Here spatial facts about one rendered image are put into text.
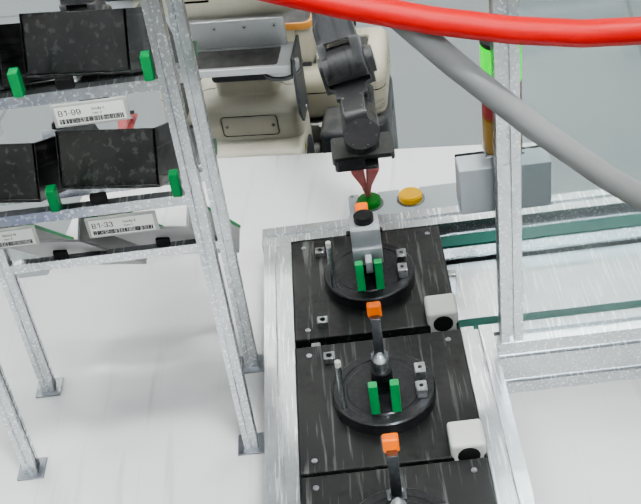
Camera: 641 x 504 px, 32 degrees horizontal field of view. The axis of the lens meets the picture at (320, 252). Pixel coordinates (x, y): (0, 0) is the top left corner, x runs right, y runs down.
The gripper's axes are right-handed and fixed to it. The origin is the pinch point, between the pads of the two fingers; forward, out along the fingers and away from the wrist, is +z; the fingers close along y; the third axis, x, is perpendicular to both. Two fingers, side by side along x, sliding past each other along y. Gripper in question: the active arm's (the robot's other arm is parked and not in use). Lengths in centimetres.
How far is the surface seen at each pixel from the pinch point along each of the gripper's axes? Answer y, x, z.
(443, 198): 12.6, -1.5, 2.4
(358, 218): -1.8, -23.0, -11.0
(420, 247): 7.2, -15.4, 1.5
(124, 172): -30, -39, -34
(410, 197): 7.0, -1.8, 1.2
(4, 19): -150, 310, 96
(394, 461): -1, -66, -6
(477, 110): 42, 184, 98
